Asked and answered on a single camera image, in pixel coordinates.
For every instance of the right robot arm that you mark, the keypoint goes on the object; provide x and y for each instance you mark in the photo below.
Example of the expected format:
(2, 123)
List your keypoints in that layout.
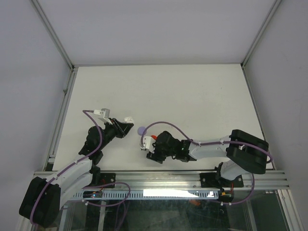
(245, 152)

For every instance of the aluminium mounting rail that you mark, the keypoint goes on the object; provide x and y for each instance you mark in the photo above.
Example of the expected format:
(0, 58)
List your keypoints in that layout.
(189, 180)

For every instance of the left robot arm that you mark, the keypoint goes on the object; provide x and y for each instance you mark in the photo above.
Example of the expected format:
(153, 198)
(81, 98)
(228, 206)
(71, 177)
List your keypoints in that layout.
(46, 196)

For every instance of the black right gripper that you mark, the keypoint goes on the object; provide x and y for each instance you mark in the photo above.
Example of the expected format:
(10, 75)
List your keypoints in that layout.
(154, 156)

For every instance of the white slotted cable duct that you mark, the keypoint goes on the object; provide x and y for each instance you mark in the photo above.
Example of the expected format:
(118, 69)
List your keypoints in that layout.
(147, 194)

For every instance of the white earbud case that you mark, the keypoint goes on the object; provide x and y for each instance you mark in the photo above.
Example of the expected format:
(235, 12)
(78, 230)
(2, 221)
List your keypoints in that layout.
(129, 119)

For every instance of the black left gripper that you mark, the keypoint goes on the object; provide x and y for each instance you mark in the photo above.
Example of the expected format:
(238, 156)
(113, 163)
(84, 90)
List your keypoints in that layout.
(124, 126)

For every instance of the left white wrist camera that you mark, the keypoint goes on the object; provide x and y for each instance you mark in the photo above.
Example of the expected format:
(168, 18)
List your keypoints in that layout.
(103, 115)

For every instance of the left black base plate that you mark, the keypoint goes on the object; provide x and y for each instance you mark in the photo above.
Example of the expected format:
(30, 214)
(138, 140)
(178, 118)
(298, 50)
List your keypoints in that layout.
(100, 179)

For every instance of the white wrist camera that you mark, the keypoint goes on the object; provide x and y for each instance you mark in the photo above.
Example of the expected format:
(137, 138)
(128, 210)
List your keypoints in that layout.
(103, 115)
(147, 144)

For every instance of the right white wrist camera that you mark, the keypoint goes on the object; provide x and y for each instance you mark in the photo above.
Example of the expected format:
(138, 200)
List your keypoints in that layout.
(147, 144)

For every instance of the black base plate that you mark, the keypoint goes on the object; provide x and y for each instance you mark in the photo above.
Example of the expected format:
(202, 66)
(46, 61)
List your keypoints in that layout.
(100, 179)
(209, 180)

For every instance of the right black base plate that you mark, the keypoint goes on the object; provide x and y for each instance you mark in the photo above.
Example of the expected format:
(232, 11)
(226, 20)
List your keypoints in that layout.
(209, 180)

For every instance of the purple earbud case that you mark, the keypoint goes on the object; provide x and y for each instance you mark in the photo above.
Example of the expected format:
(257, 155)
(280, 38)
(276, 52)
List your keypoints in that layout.
(141, 130)

